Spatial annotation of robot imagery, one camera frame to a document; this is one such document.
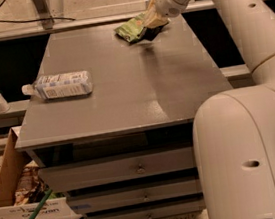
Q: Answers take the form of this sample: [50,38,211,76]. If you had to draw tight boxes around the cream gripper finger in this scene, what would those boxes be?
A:
[142,0,168,29]

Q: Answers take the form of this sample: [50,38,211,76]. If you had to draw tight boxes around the black rxbar chocolate bar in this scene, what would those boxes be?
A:
[139,26,164,41]

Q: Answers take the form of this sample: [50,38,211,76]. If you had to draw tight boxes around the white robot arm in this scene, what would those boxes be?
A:
[144,0,275,219]

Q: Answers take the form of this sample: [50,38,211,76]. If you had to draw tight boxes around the green jalapeno chip bag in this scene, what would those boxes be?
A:
[114,13,147,44]

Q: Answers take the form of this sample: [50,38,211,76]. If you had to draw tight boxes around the clear plastic water bottle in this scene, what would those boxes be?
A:
[22,71,93,100]

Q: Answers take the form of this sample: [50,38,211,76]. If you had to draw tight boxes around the grey drawer cabinet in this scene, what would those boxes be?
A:
[16,18,230,219]

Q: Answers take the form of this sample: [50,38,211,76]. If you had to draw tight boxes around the top grey drawer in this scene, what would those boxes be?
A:
[40,146,195,192]

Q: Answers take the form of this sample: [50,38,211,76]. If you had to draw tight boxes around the grey drawer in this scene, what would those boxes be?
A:
[67,176,202,214]
[86,196,206,219]
[40,146,195,192]

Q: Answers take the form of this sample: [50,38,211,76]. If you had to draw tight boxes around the middle grey drawer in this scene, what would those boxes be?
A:
[67,176,202,214]

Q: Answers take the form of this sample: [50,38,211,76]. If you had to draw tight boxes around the bottom grey drawer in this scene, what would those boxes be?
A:
[86,196,206,219]

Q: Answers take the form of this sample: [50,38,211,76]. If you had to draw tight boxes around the green stick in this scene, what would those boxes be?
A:
[29,189,52,219]

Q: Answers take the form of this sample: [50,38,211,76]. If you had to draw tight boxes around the snack bags in box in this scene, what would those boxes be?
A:
[8,161,65,207]

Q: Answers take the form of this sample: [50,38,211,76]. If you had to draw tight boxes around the white cardboard box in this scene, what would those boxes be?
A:
[0,126,81,219]

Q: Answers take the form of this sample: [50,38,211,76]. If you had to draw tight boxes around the metal frame rail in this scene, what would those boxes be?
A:
[0,0,217,43]

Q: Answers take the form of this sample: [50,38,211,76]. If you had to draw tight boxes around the black cable on floor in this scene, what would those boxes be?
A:
[0,0,77,33]

